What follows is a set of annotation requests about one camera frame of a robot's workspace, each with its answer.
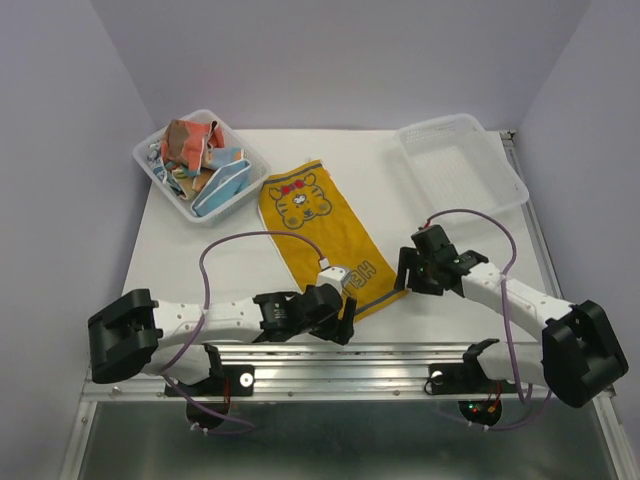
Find yellow tiger towel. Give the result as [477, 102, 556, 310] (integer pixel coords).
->
[258, 160, 406, 321]

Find light blue polka dot towel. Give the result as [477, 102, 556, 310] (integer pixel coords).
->
[191, 147, 251, 217]

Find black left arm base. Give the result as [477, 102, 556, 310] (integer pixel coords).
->
[171, 364, 255, 397]

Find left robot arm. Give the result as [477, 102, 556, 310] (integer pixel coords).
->
[88, 284, 357, 394]

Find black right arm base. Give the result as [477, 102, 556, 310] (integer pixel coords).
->
[423, 363, 516, 396]

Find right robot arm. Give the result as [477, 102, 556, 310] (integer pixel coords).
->
[395, 225, 629, 408]

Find white basket with towels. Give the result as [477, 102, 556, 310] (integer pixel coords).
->
[133, 109, 270, 226]

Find small patterned towels in basket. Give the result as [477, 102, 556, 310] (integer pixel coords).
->
[146, 142, 197, 201]

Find white empty plastic basket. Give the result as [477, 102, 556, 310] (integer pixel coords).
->
[395, 113, 529, 216]

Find orange crumpled towel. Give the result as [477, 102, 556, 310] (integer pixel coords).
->
[160, 119, 225, 176]

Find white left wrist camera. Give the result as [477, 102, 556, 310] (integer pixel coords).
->
[316, 266, 351, 295]

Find aluminium mounting rail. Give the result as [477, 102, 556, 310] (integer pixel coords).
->
[79, 342, 616, 404]

